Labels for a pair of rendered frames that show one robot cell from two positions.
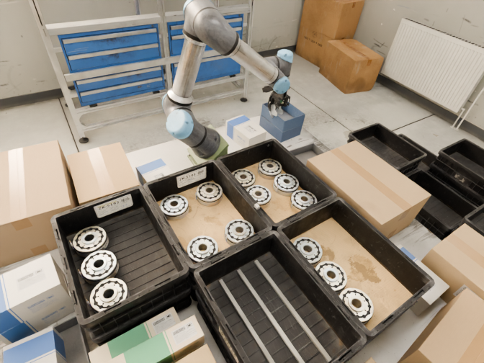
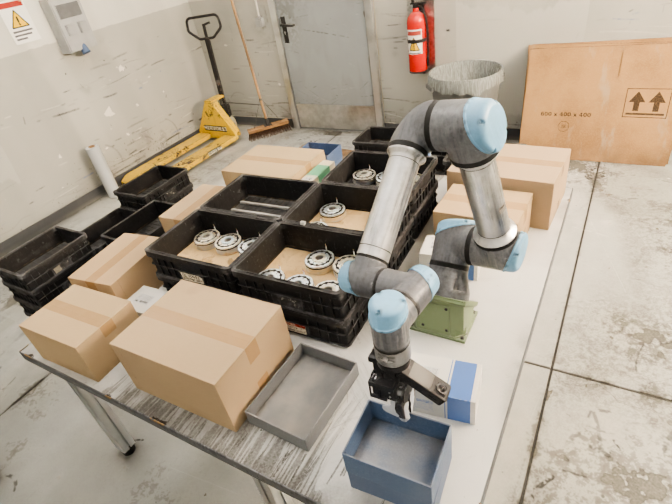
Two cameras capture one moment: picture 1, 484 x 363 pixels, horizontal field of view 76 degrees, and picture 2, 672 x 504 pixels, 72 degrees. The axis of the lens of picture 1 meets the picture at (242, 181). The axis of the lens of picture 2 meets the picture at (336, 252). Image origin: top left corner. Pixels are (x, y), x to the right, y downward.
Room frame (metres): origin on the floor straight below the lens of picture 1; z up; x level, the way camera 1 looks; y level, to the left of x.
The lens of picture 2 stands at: (2.05, -0.44, 1.77)
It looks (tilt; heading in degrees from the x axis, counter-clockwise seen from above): 35 degrees down; 160
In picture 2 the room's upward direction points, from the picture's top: 11 degrees counter-clockwise
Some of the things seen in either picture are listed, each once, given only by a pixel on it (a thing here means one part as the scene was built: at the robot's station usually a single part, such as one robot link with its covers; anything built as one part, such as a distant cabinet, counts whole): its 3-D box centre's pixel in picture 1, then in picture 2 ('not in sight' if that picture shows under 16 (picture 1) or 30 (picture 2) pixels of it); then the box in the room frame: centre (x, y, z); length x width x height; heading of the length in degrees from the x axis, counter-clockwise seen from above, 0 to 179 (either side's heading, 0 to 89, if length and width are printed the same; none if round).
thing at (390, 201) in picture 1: (359, 193); (206, 348); (0.95, -0.51, 0.80); 0.40 x 0.30 x 0.20; 36
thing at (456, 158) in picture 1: (461, 186); not in sight; (1.54, -1.46, 0.37); 0.40 x 0.30 x 0.45; 35
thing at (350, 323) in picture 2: not in sight; (314, 293); (0.87, -0.12, 0.76); 0.40 x 0.30 x 0.12; 37
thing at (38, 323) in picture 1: (36, 305); not in sight; (0.38, 0.60, 0.74); 0.20 x 0.12 x 0.09; 132
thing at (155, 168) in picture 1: (158, 181); (451, 257); (0.96, 0.37, 0.75); 0.20 x 0.12 x 0.09; 41
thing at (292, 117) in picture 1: (282, 114); (398, 448); (1.52, -0.19, 0.81); 0.20 x 0.15 x 0.07; 38
